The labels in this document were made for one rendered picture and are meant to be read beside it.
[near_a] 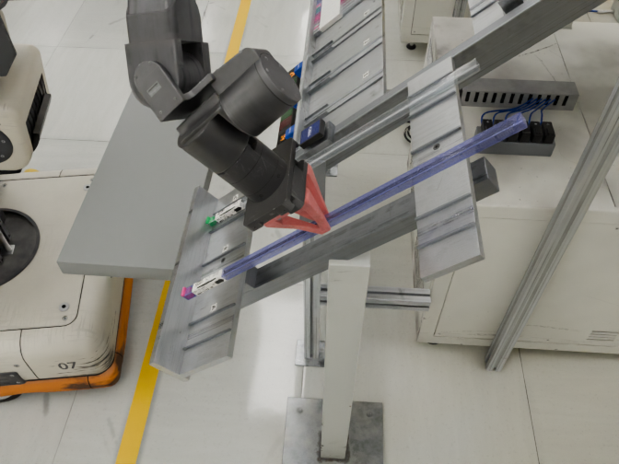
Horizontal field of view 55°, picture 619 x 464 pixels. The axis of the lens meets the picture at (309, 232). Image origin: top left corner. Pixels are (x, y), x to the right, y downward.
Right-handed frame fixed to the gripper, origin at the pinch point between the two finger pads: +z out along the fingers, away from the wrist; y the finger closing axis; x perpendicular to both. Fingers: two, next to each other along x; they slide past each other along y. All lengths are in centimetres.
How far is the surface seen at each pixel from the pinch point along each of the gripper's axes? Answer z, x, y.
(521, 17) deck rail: 13.6, -25.3, 35.3
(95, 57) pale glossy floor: 2, 141, 172
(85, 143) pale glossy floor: 10, 132, 117
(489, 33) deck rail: 12.9, -20.4, 35.4
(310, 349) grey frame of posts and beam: 66, 63, 33
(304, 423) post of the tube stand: 68, 66, 13
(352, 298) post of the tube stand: 20.4, 11.9, 4.7
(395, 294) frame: 60, 30, 34
